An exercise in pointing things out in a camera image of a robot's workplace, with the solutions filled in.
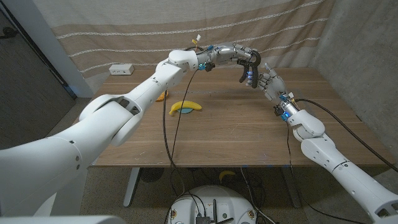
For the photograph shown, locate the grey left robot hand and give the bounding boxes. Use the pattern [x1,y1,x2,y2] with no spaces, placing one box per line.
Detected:
[196,42,259,68]

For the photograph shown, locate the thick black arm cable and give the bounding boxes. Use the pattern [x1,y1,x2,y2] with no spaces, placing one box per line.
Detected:
[162,45,206,200]
[294,98,398,174]

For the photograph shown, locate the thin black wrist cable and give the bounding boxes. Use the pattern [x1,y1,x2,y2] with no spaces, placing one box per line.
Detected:
[285,124,358,224]
[170,68,200,169]

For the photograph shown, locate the white door frame post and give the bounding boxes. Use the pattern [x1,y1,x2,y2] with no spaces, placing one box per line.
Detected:
[2,0,94,99]

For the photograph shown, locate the grey table leg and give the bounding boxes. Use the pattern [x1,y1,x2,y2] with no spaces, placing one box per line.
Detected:
[281,166,302,208]

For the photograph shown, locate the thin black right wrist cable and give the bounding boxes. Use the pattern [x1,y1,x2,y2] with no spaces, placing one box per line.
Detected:
[285,124,358,224]

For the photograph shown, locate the yellow toy banana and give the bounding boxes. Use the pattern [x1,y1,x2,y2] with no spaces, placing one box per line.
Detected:
[169,100,203,116]

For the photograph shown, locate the white robot torso base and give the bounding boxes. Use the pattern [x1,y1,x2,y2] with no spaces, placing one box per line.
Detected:
[167,185,258,224]

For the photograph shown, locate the black hand grip exerciser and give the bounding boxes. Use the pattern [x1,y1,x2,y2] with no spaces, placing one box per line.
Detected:
[236,50,262,89]

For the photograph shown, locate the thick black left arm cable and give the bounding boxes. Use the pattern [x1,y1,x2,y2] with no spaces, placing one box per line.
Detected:
[162,45,206,200]

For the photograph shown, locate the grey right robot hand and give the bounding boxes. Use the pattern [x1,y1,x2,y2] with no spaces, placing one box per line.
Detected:
[245,62,300,118]

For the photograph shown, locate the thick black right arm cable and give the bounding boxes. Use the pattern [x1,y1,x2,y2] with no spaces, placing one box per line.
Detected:
[294,98,398,174]

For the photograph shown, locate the dark grey door panel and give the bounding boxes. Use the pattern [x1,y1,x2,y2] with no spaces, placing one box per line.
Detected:
[0,9,77,150]

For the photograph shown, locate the yellow banana under table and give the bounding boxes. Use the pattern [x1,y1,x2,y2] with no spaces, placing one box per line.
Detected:
[218,170,236,184]

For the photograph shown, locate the black door handle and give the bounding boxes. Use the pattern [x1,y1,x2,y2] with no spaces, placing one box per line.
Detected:
[0,26,19,40]

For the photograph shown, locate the thin black left wrist cable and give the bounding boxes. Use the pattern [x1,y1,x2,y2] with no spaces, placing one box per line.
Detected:
[170,68,200,169]

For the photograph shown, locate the white table leg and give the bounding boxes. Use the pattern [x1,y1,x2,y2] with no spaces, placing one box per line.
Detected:
[123,167,141,208]

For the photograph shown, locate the white power outlet box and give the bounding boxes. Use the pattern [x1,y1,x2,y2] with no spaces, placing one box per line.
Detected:
[108,63,135,76]

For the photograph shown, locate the brown striped woven mat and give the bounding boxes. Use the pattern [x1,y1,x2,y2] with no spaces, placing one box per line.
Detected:
[32,0,336,94]

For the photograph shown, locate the round black floor fan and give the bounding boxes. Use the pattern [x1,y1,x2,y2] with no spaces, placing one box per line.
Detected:
[139,167,165,183]

